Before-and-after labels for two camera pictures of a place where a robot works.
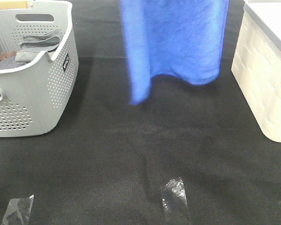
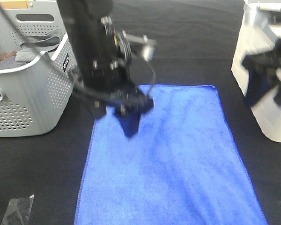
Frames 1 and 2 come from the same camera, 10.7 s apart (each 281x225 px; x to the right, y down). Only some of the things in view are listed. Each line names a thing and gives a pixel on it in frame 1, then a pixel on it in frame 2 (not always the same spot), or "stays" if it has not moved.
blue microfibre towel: (181, 38) to (181, 167)
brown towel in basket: (3, 56) stays
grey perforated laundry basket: (30, 99) stays
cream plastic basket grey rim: (262, 63) stays
